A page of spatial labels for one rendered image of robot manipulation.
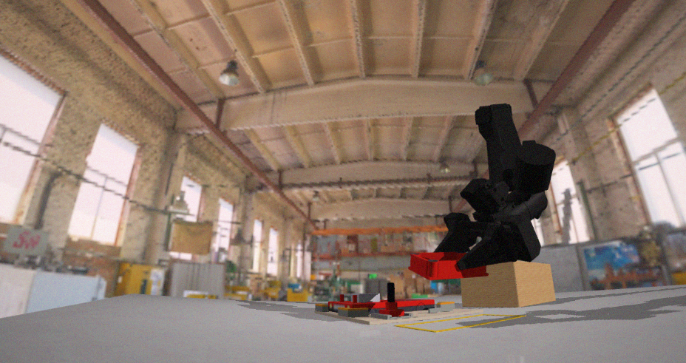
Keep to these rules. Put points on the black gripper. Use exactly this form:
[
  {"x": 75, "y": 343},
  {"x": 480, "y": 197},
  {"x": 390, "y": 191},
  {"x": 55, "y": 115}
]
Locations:
[{"x": 512, "y": 238}]

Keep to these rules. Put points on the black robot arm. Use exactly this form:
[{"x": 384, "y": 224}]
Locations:
[{"x": 525, "y": 170}]

